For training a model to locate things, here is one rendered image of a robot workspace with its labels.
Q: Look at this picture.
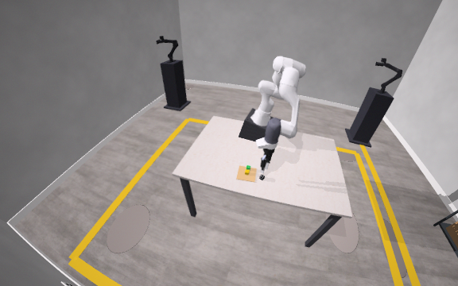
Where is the tan mat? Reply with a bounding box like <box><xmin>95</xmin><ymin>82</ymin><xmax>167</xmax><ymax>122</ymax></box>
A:
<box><xmin>236</xmin><ymin>166</ymin><xmax>257</xmax><ymax>182</ymax></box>

